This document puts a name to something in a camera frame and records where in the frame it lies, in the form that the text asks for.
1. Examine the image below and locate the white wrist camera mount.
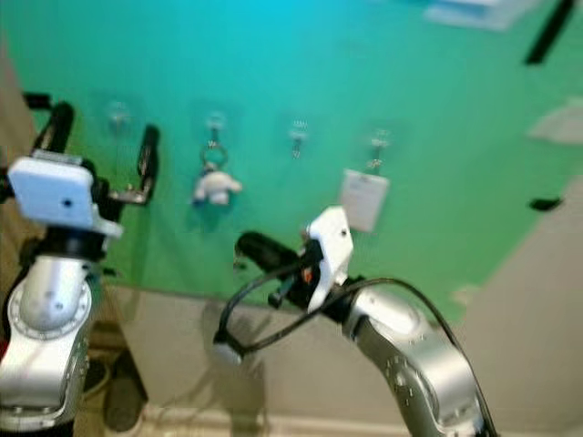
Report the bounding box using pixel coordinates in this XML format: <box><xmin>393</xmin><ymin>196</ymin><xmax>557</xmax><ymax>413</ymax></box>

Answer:
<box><xmin>305</xmin><ymin>206</ymin><xmax>356</xmax><ymax>310</ymax></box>
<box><xmin>7</xmin><ymin>150</ymin><xmax>124</xmax><ymax>239</ymax></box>

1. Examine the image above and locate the clear adhesive wall hook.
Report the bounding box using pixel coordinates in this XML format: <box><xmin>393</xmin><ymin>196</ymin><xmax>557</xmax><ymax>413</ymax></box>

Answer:
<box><xmin>204</xmin><ymin>107</ymin><xmax>229</xmax><ymax>136</ymax></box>
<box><xmin>287</xmin><ymin>117</ymin><xmax>311</xmax><ymax>139</ymax></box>
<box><xmin>366</xmin><ymin>126</ymin><xmax>393</xmax><ymax>152</ymax></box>
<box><xmin>105</xmin><ymin>98</ymin><xmax>130</xmax><ymax>134</ymax></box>

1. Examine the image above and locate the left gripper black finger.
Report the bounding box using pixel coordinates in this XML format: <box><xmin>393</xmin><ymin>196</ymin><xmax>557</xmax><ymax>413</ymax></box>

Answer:
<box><xmin>137</xmin><ymin>124</ymin><xmax>160</xmax><ymax>184</ymax></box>
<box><xmin>35</xmin><ymin>100</ymin><xmax>76</xmax><ymax>156</ymax></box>

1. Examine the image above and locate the white cable connector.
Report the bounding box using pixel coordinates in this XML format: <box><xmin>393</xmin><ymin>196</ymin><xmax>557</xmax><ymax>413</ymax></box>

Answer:
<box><xmin>212</xmin><ymin>339</ymin><xmax>242</xmax><ymax>368</ymax></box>

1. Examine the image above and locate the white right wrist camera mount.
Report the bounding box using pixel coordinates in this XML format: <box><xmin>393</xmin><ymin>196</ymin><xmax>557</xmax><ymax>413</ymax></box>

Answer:
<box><xmin>305</xmin><ymin>206</ymin><xmax>356</xmax><ymax>310</ymax></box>

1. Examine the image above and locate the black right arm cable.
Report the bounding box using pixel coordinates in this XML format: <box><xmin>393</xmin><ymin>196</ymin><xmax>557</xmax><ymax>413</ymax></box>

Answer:
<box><xmin>217</xmin><ymin>264</ymin><xmax>499</xmax><ymax>431</ymax></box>

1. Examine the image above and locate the small black tape piece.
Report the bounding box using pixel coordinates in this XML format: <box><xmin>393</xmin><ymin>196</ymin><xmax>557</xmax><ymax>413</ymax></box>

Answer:
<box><xmin>530</xmin><ymin>196</ymin><xmax>564</xmax><ymax>213</ymax></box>

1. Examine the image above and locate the small black clip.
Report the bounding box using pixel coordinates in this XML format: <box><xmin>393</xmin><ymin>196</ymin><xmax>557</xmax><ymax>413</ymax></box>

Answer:
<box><xmin>23</xmin><ymin>91</ymin><xmax>54</xmax><ymax>112</ymax></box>

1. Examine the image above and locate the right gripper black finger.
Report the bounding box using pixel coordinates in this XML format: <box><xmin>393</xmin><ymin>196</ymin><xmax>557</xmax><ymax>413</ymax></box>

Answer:
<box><xmin>234</xmin><ymin>230</ymin><xmax>306</xmax><ymax>275</ymax></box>

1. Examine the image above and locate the green wall board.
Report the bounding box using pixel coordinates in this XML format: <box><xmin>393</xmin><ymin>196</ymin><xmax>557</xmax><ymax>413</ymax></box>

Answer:
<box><xmin>0</xmin><ymin>0</ymin><xmax>583</xmax><ymax>320</ymax></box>

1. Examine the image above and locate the beige curtain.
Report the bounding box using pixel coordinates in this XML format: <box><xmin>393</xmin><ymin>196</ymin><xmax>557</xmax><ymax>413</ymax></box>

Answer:
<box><xmin>0</xmin><ymin>55</ymin><xmax>56</xmax><ymax>292</ymax></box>

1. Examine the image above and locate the dark shoe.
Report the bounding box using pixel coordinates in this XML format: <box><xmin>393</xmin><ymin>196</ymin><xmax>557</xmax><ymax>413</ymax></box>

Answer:
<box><xmin>102</xmin><ymin>351</ymin><xmax>147</xmax><ymax>434</ymax></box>

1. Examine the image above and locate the white card tag keychain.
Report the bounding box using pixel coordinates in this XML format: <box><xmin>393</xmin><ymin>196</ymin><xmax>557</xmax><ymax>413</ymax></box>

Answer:
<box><xmin>339</xmin><ymin>147</ymin><xmax>391</xmax><ymax>234</ymax></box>

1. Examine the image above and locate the white plush keychain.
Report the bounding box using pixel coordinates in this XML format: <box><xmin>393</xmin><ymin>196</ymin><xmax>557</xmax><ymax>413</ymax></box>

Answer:
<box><xmin>191</xmin><ymin>135</ymin><xmax>244</xmax><ymax>207</ymax></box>

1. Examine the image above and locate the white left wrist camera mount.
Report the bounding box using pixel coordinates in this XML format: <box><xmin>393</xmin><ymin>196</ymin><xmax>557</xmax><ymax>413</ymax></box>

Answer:
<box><xmin>7</xmin><ymin>150</ymin><xmax>124</xmax><ymax>239</ymax></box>

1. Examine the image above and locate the black bar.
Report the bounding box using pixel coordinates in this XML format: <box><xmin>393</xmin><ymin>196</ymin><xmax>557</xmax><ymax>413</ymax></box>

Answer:
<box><xmin>524</xmin><ymin>0</ymin><xmax>579</xmax><ymax>66</ymax></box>

